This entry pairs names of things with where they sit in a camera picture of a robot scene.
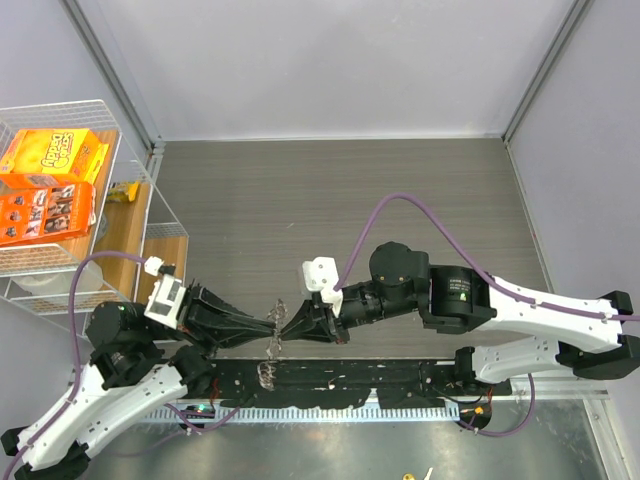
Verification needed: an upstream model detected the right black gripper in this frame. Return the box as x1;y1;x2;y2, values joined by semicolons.
281;280;420;345

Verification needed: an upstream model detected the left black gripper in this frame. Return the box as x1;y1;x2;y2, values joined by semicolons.
146;274;277;355

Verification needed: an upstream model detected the chain of silver keyrings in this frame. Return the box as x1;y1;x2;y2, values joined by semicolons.
255;298;291;394

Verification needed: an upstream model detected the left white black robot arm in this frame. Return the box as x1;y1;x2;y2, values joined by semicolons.
1;275;274;479

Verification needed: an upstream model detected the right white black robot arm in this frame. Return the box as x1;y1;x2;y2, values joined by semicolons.
280;242;639;394

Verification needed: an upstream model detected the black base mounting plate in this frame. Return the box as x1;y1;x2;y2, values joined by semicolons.
187;359;512;410

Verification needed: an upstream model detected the wooden shelf board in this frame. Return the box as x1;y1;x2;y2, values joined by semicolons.
49;130;189;346

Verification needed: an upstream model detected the small yellow packet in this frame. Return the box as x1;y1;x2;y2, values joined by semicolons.
106;181;140;203

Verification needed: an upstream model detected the orange photo printed box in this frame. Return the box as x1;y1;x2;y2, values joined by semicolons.
1;183;96;247

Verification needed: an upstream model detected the yellow orange cereal box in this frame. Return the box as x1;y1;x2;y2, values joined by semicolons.
1;128;109;190

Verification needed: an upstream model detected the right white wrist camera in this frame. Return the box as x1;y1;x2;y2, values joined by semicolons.
301;256;344;317

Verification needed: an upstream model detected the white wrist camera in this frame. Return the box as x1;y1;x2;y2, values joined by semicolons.
144;274;186;330
301;256;344;317

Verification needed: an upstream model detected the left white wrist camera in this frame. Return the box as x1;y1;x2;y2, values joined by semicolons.
144;274;186;330

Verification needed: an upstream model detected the slotted grey cable duct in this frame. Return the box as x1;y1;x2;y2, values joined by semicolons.
139;399;459;424

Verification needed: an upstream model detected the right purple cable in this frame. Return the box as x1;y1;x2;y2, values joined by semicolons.
334;193;640;439

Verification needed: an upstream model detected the purple cable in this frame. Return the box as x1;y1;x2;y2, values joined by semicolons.
334;193;640;439
0;251;241;480

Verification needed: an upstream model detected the white wire basket rack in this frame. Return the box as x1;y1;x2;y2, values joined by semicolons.
1;100;189;333

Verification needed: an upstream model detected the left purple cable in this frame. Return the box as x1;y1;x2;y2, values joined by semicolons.
0;251;241;480

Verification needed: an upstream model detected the aluminium frame rail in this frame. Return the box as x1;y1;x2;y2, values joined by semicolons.
533;377;609;400

